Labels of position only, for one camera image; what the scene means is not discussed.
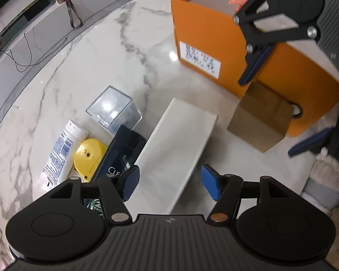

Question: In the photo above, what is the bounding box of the orange cardboard box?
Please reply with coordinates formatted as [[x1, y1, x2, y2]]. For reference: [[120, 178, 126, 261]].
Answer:
[[171, 0, 339, 138]]

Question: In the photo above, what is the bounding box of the clear plastic box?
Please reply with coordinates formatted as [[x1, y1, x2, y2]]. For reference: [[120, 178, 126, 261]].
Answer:
[[85, 85, 143, 136]]

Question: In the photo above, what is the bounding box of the yellow tape measure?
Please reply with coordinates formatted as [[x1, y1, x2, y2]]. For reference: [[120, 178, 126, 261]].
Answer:
[[73, 138, 108, 182]]

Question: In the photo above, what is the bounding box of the dark shampoo bottle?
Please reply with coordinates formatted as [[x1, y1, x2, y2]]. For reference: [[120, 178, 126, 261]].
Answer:
[[83, 125, 147, 221]]

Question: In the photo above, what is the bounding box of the white tv console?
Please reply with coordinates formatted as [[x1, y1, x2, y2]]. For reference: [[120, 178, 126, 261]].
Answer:
[[0, 0, 130, 132]]

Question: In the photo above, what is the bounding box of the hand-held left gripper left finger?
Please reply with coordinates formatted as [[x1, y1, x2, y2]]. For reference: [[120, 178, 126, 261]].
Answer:
[[49, 165, 140, 223]]

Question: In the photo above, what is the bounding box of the brown cardboard box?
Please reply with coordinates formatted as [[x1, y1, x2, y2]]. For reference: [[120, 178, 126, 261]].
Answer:
[[227, 81, 296, 153]]

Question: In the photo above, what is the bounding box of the long white box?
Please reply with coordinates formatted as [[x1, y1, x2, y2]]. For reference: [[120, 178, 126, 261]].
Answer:
[[134, 97, 219, 214]]

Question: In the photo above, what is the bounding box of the white squeeze tube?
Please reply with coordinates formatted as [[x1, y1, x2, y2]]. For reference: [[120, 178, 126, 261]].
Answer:
[[40, 119, 89, 187]]

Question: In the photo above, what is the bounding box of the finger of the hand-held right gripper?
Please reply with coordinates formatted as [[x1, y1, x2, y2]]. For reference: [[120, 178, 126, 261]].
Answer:
[[233, 0, 321, 86], [288, 73, 339, 164]]

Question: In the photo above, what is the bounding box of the grey fluffy slipper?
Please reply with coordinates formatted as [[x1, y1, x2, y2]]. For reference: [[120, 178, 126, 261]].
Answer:
[[301, 147, 339, 211]]

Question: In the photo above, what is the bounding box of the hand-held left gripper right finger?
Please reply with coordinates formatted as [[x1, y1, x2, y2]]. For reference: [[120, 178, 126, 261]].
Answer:
[[200, 164, 290, 223]]

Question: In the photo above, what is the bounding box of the black cable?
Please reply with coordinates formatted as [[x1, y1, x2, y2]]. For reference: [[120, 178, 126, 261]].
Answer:
[[0, 32, 67, 74]]

